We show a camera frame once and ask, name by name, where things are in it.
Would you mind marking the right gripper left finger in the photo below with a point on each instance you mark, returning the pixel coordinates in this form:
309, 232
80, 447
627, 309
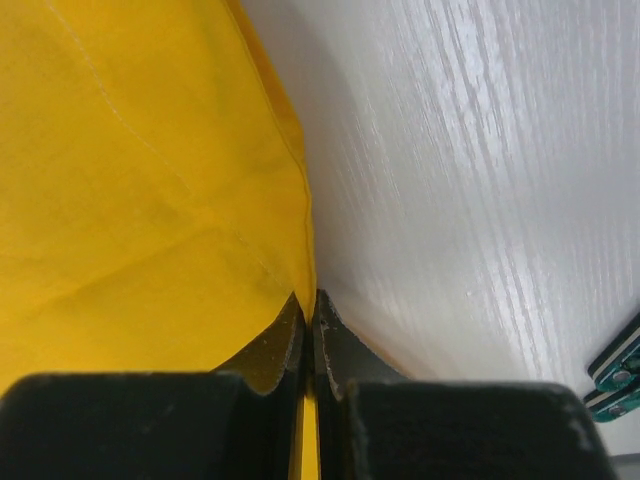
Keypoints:
241, 420

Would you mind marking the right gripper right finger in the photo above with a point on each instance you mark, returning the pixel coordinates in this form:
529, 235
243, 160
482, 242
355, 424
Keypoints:
375, 423

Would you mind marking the yellow cartoon placemat cloth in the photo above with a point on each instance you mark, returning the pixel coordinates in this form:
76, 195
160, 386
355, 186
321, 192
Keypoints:
155, 204

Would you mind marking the spoon with green handle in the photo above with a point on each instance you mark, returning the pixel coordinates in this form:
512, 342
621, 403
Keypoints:
618, 364

